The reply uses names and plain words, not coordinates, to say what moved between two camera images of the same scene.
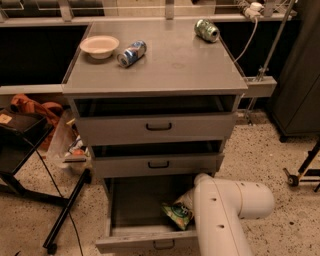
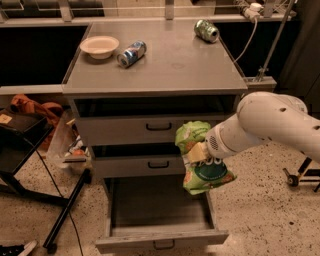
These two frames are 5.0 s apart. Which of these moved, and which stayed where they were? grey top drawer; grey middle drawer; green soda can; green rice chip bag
Moved: green rice chip bag
Stayed: grey middle drawer; grey top drawer; green soda can
